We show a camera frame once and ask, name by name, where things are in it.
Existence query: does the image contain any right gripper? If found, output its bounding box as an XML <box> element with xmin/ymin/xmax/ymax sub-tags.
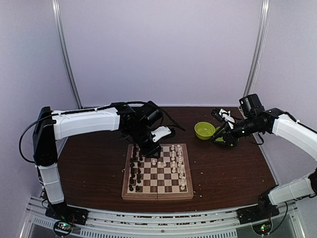
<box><xmin>211</xmin><ymin>116</ymin><xmax>262</xmax><ymax>147</ymax></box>

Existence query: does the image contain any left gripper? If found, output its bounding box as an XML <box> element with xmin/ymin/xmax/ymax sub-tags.
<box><xmin>127</xmin><ymin>125</ymin><xmax>162</xmax><ymax>159</ymax></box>

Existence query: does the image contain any wooden chess board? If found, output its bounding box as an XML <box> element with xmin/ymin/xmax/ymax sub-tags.
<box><xmin>121</xmin><ymin>143</ymin><xmax>194</xmax><ymax>201</ymax></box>

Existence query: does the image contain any white king chess piece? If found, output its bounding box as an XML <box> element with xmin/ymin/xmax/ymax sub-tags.
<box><xmin>179</xmin><ymin>164</ymin><xmax>186</xmax><ymax>191</ymax></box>

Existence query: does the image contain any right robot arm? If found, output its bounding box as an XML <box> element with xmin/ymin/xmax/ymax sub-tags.
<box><xmin>211</xmin><ymin>94</ymin><xmax>317</xmax><ymax>219</ymax></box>

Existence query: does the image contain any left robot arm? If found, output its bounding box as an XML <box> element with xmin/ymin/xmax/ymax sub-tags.
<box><xmin>33</xmin><ymin>101</ymin><xmax>171</xmax><ymax>220</ymax></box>

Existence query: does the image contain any black chess pieces row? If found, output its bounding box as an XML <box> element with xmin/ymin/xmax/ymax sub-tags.
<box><xmin>128</xmin><ymin>144</ymin><xmax>144</xmax><ymax>192</ymax></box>

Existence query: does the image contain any white chess pieces pile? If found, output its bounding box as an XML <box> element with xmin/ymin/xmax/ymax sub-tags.
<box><xmin>152</xmin><ymin>160</ymin><xmax>167</xmax><ymax>168</ymax></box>

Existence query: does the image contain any green plastic plate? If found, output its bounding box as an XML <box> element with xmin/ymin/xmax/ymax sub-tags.
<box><xmin>211</xmin><ymin>126</ymin><xmax>235</xmax><ymax>147</ymax></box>

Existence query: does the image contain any green plastic bowl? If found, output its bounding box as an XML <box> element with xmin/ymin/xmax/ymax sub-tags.
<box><xmin>194</xmin><ymin>121</ymin><xmax>215</xmax><ymax>140</ymax></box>

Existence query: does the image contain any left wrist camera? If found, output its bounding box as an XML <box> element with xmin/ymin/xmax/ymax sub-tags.
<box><xmin>151</xmin><ymin>126</ymin><xmax>175</xmax><ymax>142</ymax></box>

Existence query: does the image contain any aluminium front rail frame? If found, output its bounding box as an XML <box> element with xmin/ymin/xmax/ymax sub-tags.
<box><xmin>21</xmin><ymin>194</ymin><xmax>299</xmax><ymax>238</ymax></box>

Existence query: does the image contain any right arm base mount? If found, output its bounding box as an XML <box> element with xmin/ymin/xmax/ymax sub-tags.
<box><xmin>236</xmin><ymin>193</ymin><xmax>279</xmax><ymax>236</ymax></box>

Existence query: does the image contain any right aluminium corner post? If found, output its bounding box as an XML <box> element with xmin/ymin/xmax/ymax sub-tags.
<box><xmin>242</xmin><ymin>0</ymin><xmax>271</xmax><ymax>97</ymax></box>

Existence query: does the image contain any aluminium corner post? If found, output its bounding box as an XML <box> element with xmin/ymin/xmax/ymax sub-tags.
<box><xmin>52</xmin><ymin>0</ymin><xmax>83</xmax><ymax>109</ymax></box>
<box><xmin>242</xmin><ymin>0</ymin><xmax>271</xmax><ymax>97</ymax></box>

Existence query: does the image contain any left aluminium corner post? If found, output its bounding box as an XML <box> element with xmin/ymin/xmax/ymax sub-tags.
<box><xmin>52</xmin><ymin>0</ymin><xmax>83</xmax><ymax>109</ymax></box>

